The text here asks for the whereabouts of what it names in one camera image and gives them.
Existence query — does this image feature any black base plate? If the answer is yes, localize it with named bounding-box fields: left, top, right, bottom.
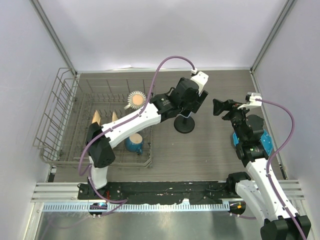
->
left=77, top=181, right=239, bottom=205

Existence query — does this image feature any right beige plate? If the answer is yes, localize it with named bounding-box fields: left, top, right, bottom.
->
left=111, top=111, right=119, bottom=122

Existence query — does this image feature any beige plate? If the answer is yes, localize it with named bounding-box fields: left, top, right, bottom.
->
left=91, top=110, right=101, bottom=126
left=111, top=111, right=119, bottom=122

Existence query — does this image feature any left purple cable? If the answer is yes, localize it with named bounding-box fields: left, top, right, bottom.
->
left=78, top=55, right=198, bottom=217

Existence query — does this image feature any white ribbed cup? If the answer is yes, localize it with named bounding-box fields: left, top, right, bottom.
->
left=124, top=90, right=147, bottom=110

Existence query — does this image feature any white slotted cable duct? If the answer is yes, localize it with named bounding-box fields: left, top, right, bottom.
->
left=42, top=201, right=230, bottom=213

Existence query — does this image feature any left beige plate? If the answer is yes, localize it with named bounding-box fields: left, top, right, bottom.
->
left=91, top=110, right=101, bottom=126

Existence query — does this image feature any grey wire dish rack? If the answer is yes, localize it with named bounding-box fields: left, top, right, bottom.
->
left=33, top=67, right=152, bottom=168

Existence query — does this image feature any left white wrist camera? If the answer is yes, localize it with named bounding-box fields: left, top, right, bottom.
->
left=190, top=68, right=209, bottom=96

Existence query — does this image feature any blue mug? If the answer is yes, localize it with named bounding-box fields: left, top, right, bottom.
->
left=124, top=133, right=144, bottom=155

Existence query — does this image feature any blue polka dot plate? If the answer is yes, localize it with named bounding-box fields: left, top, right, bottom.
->
left=231, top=130, right=274, bottom=156

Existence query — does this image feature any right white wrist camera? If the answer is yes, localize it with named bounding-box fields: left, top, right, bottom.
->
left=237, top=92, right=262, bottom=110

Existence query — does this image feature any purple cable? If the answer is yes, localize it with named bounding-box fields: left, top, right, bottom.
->
left=236, top=97, right=308, bottom=240
left=78, top=55, right=198, bottom=217

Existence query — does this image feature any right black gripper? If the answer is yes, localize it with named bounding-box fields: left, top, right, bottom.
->
left=213, top=98, right=254, bottom=143

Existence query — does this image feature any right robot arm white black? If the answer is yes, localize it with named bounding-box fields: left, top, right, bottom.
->
left=213, top=94, right=311, bottom=240

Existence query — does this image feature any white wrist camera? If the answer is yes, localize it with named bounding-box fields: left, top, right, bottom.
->
left=190, top=68, right=209, bottom=96
left=237, top=92, right=262, bottom=110

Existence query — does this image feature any phone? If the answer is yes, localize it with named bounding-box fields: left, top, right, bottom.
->
left=180, top=112, right=192, bottom=118

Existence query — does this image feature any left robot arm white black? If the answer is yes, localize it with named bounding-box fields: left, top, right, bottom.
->
left=83, top=71, right=209, bottom=200

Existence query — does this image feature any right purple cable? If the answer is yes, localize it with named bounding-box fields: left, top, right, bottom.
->
left=236, top=97, right=308, bottom=240

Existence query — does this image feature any black phone stand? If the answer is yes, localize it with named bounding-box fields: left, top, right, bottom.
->
left=173, top=112, right=196, bottom=134

